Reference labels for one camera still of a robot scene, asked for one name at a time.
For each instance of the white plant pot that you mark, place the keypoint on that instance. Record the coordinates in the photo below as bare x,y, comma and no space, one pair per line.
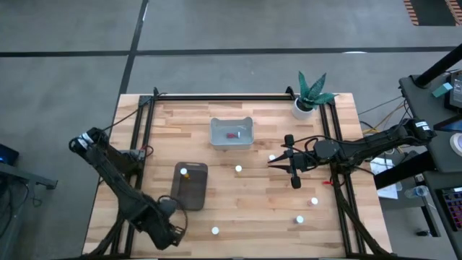
299,112

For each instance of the dark grey plastic bin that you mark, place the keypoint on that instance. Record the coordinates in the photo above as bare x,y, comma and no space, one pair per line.
195,195

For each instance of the green snake plant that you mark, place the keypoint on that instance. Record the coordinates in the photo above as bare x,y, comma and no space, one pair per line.
319,96

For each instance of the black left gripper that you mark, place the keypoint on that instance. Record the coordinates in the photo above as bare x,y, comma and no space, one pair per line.
167,238

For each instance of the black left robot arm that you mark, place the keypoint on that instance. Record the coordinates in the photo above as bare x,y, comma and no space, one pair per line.
119,187

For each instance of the black keyboard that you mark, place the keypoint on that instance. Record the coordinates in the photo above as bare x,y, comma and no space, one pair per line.
453,209

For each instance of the black computer mouse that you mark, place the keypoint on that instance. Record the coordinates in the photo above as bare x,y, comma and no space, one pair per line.
422,233

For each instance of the pink pill bottle white cap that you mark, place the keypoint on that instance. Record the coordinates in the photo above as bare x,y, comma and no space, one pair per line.
314,201
272,157

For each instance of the grey metal cart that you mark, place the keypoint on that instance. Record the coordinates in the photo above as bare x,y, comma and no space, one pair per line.
21,177

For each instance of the white tape roll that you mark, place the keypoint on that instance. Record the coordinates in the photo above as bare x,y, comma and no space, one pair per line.
457,143

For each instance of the white plastic bin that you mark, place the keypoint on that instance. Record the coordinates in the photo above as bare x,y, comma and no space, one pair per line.
220,130

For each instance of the clear pill bottle white cap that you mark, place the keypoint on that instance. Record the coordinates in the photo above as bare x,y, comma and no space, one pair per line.
300,219

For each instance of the black diagonal pole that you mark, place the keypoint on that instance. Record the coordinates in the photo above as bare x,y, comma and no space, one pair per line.
438,66

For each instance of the clear water bottle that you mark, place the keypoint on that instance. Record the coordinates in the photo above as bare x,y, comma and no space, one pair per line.
417,191

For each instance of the dark rug orange border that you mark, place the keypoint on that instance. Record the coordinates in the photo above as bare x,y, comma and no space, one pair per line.
433,11

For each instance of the dark device blue light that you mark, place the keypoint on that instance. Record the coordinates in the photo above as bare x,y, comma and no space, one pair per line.
7,153

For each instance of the dark grey desk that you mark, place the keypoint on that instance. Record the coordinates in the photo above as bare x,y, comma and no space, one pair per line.
426,104

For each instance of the orange pill bottle white cap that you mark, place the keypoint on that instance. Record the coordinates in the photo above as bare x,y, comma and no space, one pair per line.
215,230
183,171
238,168

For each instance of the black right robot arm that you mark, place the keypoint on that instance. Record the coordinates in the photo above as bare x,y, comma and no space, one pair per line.
361,148

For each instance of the black desk crossbar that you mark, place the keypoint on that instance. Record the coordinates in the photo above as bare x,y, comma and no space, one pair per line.
400,173

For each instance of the dark tablet screen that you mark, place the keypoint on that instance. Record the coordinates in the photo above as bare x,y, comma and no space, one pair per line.
456,94

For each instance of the white paper sheet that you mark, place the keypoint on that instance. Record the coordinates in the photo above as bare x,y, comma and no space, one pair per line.
390,193

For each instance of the black aluminium table frame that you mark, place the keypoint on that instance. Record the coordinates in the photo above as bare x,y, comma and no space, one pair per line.
223,97

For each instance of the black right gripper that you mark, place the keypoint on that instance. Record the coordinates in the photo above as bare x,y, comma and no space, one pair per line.
301,162

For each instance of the small teal box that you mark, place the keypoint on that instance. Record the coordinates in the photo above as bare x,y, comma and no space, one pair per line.
442,89

